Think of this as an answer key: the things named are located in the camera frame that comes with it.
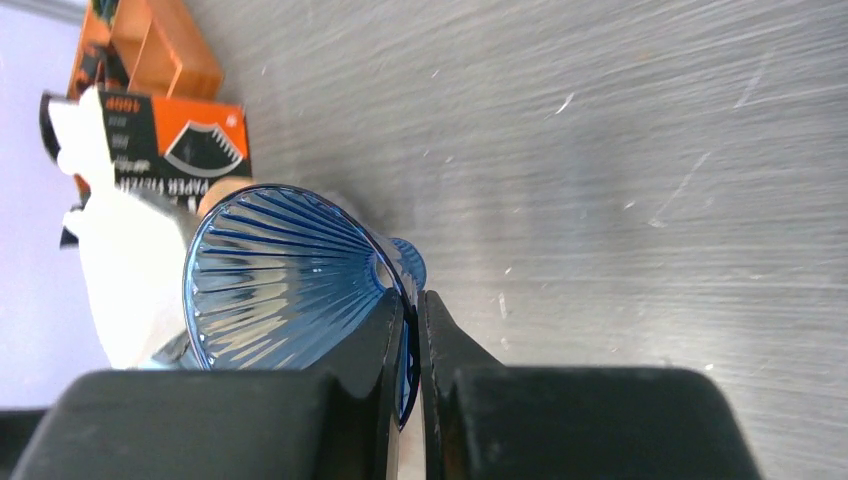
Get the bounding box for white paper coffee filter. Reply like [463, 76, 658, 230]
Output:
[62, 189, 200, 370]

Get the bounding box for blue glass dripper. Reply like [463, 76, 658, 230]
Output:
[182, 184, 427, 422]

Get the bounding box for orange coffee filter box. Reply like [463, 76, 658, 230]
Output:
[39, 88, 252, 211]

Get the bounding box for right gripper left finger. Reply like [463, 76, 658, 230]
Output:
[9, 292, 403, 479]

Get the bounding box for orange wooden compartment tray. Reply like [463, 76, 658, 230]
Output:
[67, 0, 224, 100]

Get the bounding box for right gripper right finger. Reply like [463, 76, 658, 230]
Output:
[417, 291, 761, 479]

